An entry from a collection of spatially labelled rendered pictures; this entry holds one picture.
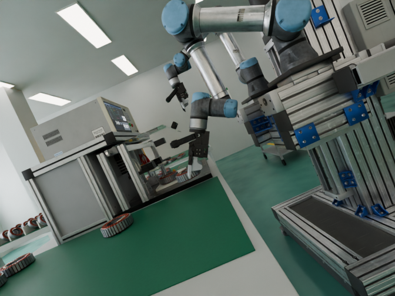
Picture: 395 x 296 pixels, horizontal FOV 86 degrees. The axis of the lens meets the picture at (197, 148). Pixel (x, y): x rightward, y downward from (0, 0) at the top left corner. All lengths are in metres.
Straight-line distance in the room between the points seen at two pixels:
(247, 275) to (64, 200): 0.95
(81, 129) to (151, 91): 5.61
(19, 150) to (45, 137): 4.06
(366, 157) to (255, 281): 1.11
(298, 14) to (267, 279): 0.79
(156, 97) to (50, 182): 5.72
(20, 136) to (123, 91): 2.95
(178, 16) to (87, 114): 0.63
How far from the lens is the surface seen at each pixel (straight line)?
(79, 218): 1.15
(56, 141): 1.28
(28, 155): 5.26
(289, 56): 1.01
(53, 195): 1.17
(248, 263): 0.36
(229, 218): 0.51
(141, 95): 6.78
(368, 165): 1.37
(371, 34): 1.39
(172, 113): 6.55
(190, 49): 1.06
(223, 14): 0.92
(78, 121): 1.22
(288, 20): 0.88
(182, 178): 0.89
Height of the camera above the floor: 0.95
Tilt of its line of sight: 3 degrees down
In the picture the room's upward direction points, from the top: 24 degrees counter-clockwise
